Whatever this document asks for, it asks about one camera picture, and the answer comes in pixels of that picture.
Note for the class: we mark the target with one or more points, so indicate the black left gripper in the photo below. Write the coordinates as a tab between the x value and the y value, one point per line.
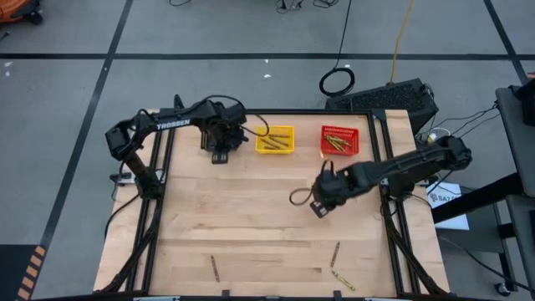
223	131

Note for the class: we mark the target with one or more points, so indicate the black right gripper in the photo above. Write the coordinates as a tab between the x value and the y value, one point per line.
334	186

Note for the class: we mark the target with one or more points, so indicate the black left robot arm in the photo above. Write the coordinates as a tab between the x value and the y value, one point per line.
167	123

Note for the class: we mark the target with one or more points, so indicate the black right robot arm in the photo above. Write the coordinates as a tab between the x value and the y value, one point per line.
409	161

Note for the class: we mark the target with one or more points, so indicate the yellow plastic basket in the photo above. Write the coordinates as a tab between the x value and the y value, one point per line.
261	138

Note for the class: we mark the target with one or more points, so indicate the red plastic basket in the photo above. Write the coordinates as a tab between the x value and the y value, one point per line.
353	131

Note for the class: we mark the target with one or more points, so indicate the black edge clamp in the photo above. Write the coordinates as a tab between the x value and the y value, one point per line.
337	294
225	294

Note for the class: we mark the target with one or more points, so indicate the black perforated computer case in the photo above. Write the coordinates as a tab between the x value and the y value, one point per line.
384	100

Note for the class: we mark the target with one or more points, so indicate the white paper sheet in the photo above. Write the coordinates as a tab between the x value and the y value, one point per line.
449	209

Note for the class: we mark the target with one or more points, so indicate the yellow power plug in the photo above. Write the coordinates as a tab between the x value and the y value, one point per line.
431	136

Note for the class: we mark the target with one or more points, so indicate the black caster wheel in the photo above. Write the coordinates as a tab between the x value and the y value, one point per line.
501	289

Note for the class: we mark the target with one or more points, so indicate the grey metal cart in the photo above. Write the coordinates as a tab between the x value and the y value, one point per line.
518	125

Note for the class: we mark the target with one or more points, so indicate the orange shop vacuum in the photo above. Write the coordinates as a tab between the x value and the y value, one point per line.
14	8

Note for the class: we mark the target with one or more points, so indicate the black aluminium rig frame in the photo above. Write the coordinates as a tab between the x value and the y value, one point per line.
292	112

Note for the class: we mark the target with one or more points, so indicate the silver aluminium bracket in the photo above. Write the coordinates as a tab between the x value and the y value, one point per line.
156	299
380	299

